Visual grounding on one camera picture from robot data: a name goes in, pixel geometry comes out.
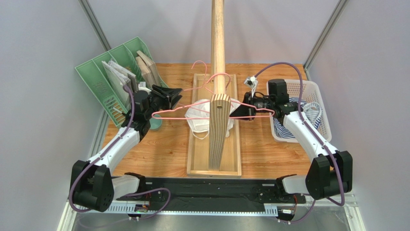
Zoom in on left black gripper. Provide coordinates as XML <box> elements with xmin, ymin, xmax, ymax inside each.
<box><xmin>145</xmin><ymin>85</ymin><xmax>183</xmax><ymax>120</ymax></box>

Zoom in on pink wire hanger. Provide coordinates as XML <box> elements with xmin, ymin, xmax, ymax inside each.
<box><xmin>180</xmin><ymin>60</ymin><xmax>208</xmax><ymax>95</ymax></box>
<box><xmin>151</xmin><ymin>72</ymin><xmax>275</xmax><ymax>120</ymax></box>

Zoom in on white tank top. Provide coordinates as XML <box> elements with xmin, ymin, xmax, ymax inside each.
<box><xmin>184</xmin><ymin>98</ymin><xmax>239</xmax><ymax>140</ymax></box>

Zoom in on blue striped tank top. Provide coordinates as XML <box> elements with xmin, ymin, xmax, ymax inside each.
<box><xmin>274</xmin><ymin>100</ymin><xmax>323</xmax><ymax>139</ymax></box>

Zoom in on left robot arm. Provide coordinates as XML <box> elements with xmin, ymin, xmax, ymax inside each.
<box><xmin>68</xmin><ymin>85</ymin><xmax>183</xmax><ymax>213</ymax></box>

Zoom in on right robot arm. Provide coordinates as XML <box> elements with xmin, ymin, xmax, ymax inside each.
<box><xmin>230</xmin><ymin>79</ymin><xmax>353</xmax><ymax>205</ymax></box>

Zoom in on small teal bowl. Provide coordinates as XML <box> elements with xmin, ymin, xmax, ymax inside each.
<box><xmin>149</xmin><ymin>115</ymin><xmax>162</xmax><ymax>131</ymax></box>

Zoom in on brown notebooks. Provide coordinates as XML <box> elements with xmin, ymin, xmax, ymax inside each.
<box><xmin>135</xmin><ymin>50</ymin><xmax>162</xmax><ymax>88</ymax></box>

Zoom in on wooden clothes rack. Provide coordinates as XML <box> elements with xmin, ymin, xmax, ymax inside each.
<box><xmin>187</xmin><ymin>0</ymin><xmax>242</xmax><ymax>178</ymax></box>

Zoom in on grey plastic-wrapped booklets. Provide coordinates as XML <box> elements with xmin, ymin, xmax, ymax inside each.
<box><xmin>102</xmin><ymin>60</ymin><xmax>138</xmax><ymax>110</ymax></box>

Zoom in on white plastic basket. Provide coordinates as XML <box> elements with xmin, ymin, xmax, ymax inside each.
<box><xmin>270</xmin><ymin>79</ymin><xmax>332</xmax><ymax>143</ymax></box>

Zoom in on green file organizer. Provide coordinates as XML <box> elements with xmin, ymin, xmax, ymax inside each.
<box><xmin>75</xmin><ymin>37</ymin><xmax>152</xmax><ymax>128</ymax></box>

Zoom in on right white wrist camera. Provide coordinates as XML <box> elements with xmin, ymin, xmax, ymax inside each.
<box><xmin>243</xmin><ymin>76</ymin><xmax>258</xmax><ymax>97</ymax></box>

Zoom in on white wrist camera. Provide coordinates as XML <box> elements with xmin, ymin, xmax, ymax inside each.
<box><xmin>138</xmin><ymin>82</ymin><xmax>152</xmax><ymax>93</ymax></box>
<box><xmin>243</xmin><ymin>76</ymin><xmax>258</xmax><ymax>97</ymax></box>

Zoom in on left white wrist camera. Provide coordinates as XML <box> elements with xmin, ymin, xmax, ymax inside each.
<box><xmin>138</xmin><ymin>82</ymin><xmax>152</xmax><ymax>93</ymax></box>

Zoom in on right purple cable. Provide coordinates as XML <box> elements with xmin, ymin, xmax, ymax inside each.
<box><xmin>255</xmin><ymin>62</ymin><xmax>346</xmax><ymax>225</ymax></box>

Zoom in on purple cable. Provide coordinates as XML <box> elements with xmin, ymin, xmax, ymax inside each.
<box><xmin>68</xmin><ymin>85</ymin><xmax>135</xmax><ymax>213</ymax></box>
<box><xmin>255</xmin><ymin>62</ymin><xmax>346</xmax><ymax>225</ymax></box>

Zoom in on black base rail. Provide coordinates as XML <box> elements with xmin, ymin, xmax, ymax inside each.
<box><xmin>67</xmin><ymin>176</ymin><xmax>358</xmax><ymax>222</ymax></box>

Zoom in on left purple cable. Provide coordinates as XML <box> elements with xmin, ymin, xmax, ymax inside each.
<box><xmin>68</xmin><ymin>85</ymin><xmax>135</xmax><ymax>213</ymax></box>

